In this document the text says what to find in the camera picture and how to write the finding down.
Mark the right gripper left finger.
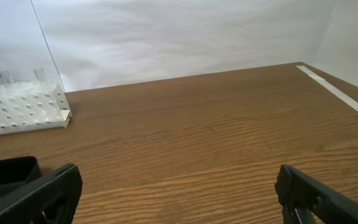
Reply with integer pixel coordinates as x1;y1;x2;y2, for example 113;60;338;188
0;162;83;224

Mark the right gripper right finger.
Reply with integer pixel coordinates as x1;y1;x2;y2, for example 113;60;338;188
274;164;358;224

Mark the clear test tube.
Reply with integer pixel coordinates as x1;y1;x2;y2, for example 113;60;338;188
0;70;14;85
33;68;45;83

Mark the white test tube rack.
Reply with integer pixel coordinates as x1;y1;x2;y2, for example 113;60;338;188
0;81;73;140

